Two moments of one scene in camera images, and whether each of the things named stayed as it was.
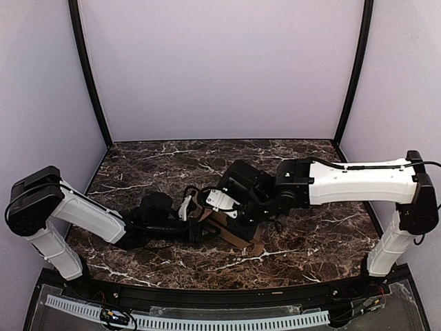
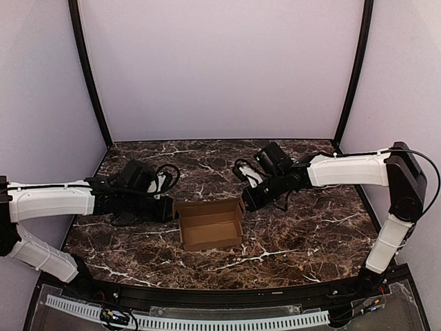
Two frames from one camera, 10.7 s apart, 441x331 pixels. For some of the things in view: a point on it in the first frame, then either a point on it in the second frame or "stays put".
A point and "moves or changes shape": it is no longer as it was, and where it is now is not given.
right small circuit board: x=372 y=304 stays put
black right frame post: x=366 y=23 stays put
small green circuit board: x=115 y=316 stays put
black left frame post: x=78 y=33 stays put
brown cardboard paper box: x=215 y=221 moves or changes shape
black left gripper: x=194 y=234 to x=165 y=210
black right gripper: x=239 y=227 to x=252 y=198
